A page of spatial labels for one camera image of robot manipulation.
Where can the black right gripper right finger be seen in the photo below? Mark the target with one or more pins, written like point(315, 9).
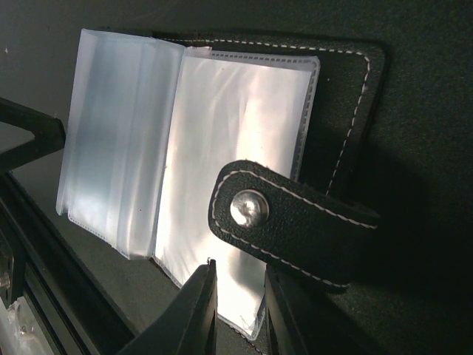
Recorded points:
point(283, 334)

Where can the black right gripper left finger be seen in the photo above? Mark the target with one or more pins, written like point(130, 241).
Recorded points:
point(189, 324)

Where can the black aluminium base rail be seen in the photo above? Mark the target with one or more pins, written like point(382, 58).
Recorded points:
point(73, 311)

